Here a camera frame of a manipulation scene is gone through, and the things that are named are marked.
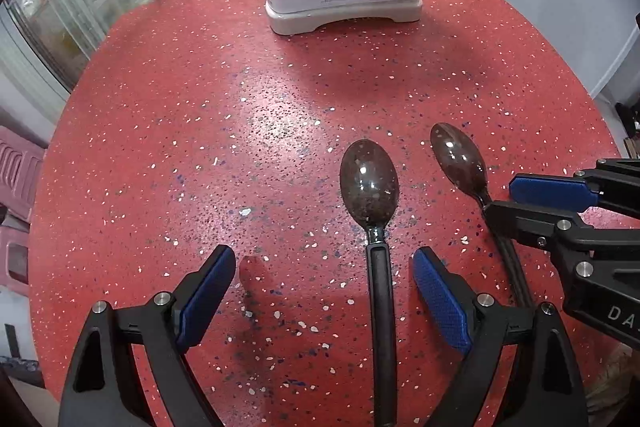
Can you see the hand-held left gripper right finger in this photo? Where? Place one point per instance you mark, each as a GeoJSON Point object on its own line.
{"type": "Point", "coordinates": [442, 302]}

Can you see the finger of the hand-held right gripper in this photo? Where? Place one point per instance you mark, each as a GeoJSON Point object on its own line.
{"type": "Point", "coordinates": [550, 189]}
{"type": "Point", "coordinates": [520, 219]}

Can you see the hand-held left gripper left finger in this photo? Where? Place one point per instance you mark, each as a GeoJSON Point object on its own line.
{"type": "Point", "coordinates": [205, 302]}

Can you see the large dark plastic spoon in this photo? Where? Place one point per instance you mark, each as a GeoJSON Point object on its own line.
{"type": "Point", "coordinates": [370, 177]}

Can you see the dark object beside table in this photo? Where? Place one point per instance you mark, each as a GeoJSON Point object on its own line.
{"type": "Point", "coordinates": [630, 127]}

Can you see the single pink plastic stool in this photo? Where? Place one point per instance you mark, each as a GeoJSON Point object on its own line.
{"type": "Point", "coordinates": [12, 257]}

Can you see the stack of pink plastic stools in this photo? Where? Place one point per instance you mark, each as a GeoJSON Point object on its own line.
{"type": "Point", "coordinates": [17, 167]}

